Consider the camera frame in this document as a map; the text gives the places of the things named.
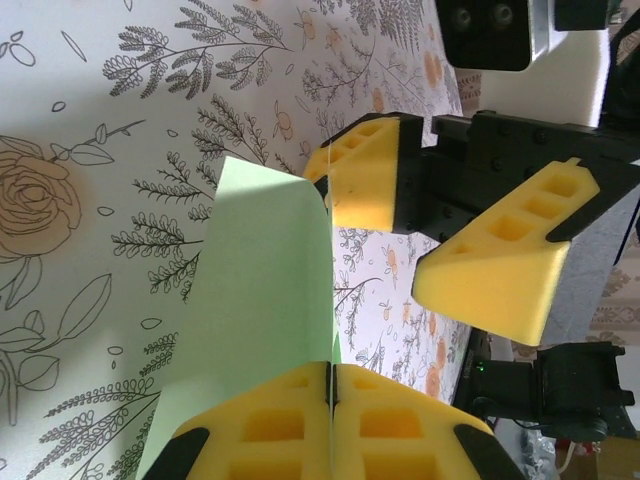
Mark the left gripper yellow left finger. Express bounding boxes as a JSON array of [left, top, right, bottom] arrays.
[[135, 360, 334, 480]]

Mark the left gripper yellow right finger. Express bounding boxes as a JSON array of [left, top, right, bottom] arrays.
[[330, 363, 527, 480]]

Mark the green cloth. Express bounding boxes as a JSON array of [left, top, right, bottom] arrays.
[[133, 155, 344, 480]]

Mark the floral table cover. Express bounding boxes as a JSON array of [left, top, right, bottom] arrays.
[[0, 0, 484, 480]]

